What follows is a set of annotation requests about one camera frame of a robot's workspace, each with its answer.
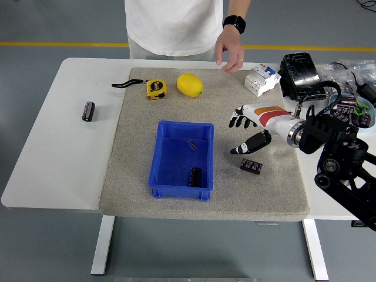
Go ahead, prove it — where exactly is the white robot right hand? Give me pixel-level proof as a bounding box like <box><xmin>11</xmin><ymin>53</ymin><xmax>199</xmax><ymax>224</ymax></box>
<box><xmin>229</xmin><ymin>102</ymin><xmax>303</xmax><ymax>156</ymax></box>

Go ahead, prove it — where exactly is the person's left hand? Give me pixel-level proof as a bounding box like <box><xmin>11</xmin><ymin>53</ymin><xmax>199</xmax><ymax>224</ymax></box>
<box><xmin>214</xmin><ymin>29</ymin><xmax>246</xmax><ymax>74</ymax></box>

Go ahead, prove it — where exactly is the blue plastic box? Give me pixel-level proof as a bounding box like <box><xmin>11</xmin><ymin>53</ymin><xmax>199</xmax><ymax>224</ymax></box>
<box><xmin>147</xmin><ymin>120</ymin><xmax>214</xmax><ymax>200</ymax></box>

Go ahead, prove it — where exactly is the black smartwatch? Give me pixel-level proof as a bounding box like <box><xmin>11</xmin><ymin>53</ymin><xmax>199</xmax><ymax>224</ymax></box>
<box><xmin>222</xmin><ymin>15</ymin><xmax>247</xmax><ymax>35</ymax></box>

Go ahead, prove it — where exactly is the white blue circuit breaker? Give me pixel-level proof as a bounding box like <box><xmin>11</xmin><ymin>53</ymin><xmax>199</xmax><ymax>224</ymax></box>
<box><xmin>244</xmin><ymin>63</ymin><xmax>282</xmax><ymax>97</ymax></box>

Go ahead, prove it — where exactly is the glossy black pack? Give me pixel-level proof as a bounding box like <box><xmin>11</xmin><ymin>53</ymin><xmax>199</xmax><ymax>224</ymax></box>
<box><xmin>278</xmin><ymin>52</ymin><xmax>328</xmax><ymax>102</ymax></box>

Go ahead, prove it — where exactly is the yellow lemon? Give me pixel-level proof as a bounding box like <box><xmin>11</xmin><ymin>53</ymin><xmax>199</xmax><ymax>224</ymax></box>
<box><xmin>176</xmin><ymin>73</ymin><xmax>204</xmax><ymax>97</ymax></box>

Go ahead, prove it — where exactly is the person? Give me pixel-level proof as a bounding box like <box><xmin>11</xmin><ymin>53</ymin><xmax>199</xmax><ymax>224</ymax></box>
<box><xmin>125</xmin><ymin>0</ymin><xmax>224</xmax><ymax>61</ymax></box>

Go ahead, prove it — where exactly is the clear bag of washers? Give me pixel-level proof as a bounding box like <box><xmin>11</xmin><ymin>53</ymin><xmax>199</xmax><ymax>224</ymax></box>
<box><xmin>318</xmin><ymin>63</ymin><xmax>358</xmax><ymax>96</ymax></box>

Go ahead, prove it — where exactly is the grey-brown fabric mat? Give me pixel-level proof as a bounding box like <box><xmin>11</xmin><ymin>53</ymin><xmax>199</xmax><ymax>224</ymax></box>
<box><xmin>98</xmin><ymin>67</ymin><xmax>310</xmax><ymax>220</ymax></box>

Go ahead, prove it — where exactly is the light blue bowl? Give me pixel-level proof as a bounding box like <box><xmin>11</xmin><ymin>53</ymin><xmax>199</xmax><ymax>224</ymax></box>
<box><xmin>328</xmin><ymin>93</ymin><xmax>376</xmax><ymax>132</ymax></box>

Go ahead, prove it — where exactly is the clear bag of parts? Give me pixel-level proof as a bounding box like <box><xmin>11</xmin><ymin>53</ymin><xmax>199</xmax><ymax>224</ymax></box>
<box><xmin>337</xmin><ymin>58</ymin><xmax>376</xmax><ymax>89</ymax></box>

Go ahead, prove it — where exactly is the white table leg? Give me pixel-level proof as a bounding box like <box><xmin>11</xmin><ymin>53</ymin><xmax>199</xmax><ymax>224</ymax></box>
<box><xmin>302</xmin><ymin>219</ymin><xmax>329</xmax><ymax>281</ymax></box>
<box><xmin>90</xmin><ymin>216</ymin><xmax>115</xmax><ymax>276</ymax></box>

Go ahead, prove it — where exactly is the yellow tape measure with strap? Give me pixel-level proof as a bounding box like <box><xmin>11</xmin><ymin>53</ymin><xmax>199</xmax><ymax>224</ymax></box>
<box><xmin>111</xmin><ymin>78</ymin><xmax>168</xmax><ymax>100</ymax></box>

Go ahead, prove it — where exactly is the black power adapter with cord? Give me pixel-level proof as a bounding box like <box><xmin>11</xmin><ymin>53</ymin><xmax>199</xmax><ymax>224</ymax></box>
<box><xmin>328</xmin><ymin>62</ymin><xmax>376</xmax><ymax>104</ymax></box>

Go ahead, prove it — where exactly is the black floor cable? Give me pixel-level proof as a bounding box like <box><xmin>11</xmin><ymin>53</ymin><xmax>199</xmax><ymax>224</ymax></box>
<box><xmin>357</xmin><ymin>0</ymin><xmax>376</xmax><ymax>12</ymax></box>

